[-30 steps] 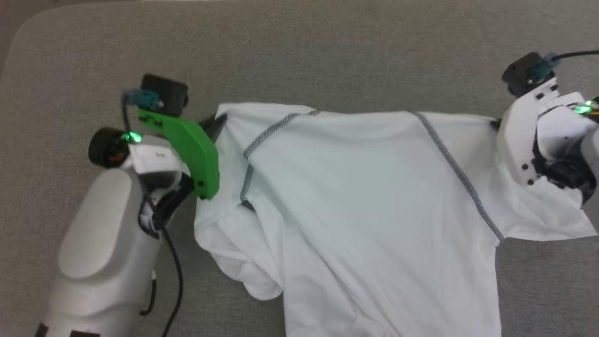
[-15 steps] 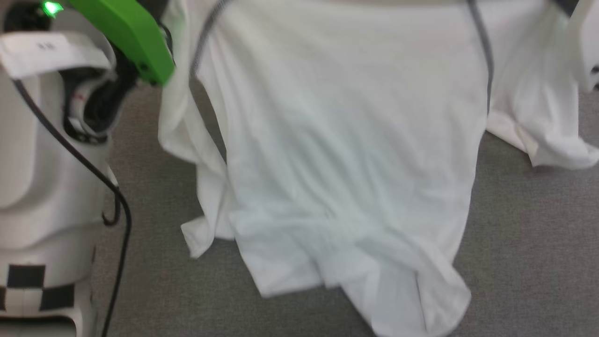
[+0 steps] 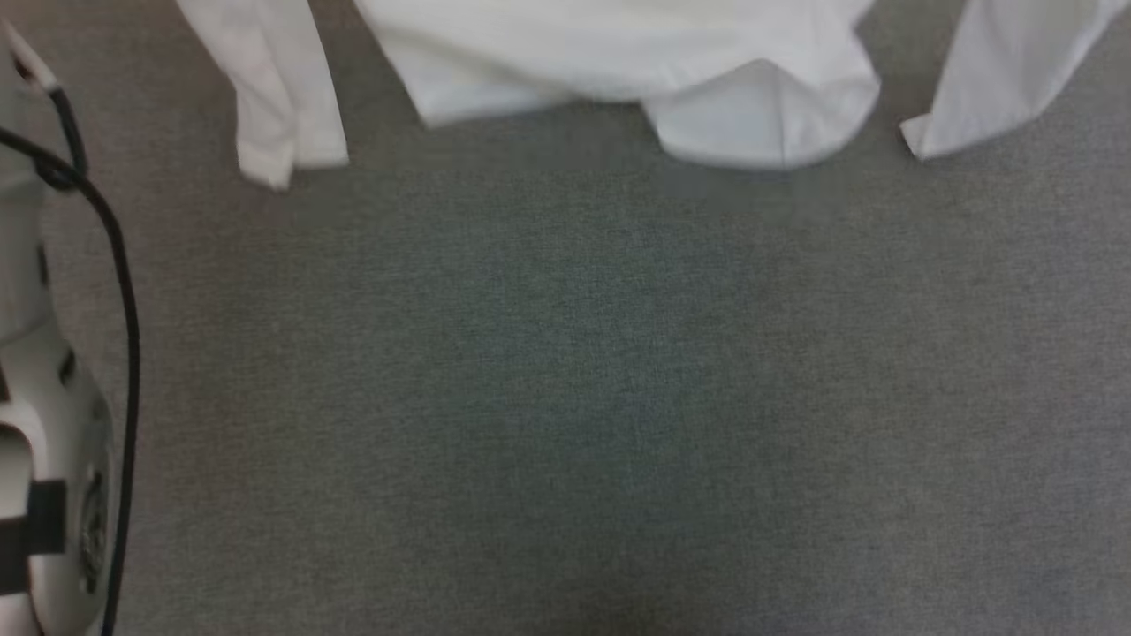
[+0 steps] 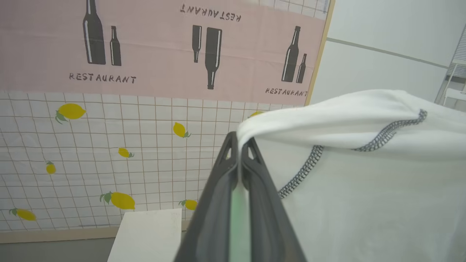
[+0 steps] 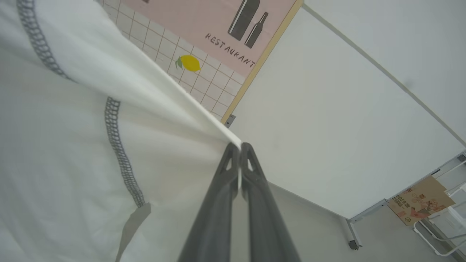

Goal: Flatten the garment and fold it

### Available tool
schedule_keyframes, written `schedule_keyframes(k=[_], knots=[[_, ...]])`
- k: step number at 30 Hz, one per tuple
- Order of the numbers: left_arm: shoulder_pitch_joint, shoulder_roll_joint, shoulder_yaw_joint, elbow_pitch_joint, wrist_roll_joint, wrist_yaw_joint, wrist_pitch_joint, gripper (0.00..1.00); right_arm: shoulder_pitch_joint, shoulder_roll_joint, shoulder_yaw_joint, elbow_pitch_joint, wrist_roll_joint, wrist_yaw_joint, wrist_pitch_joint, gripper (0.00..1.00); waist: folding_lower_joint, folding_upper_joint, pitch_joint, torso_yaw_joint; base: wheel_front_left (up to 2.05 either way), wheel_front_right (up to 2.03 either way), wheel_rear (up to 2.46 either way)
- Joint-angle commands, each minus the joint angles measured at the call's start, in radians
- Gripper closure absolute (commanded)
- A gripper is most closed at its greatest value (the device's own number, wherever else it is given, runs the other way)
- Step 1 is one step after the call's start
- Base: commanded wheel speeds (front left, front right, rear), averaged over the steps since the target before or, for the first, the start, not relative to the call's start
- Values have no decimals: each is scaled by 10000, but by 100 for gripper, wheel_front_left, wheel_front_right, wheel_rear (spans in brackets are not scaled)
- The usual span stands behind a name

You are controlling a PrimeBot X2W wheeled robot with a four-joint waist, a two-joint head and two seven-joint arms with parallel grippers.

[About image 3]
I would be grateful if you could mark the white garment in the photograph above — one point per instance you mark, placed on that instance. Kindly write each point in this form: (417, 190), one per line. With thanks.
(618, 53)

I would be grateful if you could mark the white paper label tag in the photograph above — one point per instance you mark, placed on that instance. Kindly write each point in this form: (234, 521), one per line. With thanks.
(26, 62)

